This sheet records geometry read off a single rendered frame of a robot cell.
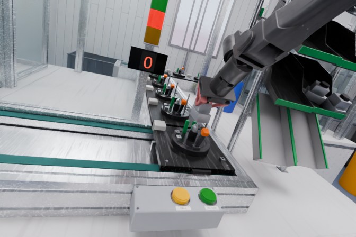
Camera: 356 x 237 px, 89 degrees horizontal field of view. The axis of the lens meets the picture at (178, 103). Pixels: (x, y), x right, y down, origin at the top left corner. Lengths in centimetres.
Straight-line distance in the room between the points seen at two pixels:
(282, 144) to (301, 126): 16
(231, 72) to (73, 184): 42
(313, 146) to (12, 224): 93
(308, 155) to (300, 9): 61
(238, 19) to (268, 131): 362
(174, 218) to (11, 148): 46
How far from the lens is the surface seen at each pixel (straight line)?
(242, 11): 426
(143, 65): 61
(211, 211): 48
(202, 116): 55
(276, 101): 63
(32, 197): 51
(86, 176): 48
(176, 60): 395
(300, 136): 87
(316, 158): 88
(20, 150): 65
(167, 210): 44
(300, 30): 38
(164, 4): 62
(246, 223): 65
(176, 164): 54
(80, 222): 53
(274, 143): 75
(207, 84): 50
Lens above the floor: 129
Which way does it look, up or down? 18 degrees down
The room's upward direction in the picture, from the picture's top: 16 degrees clockwise
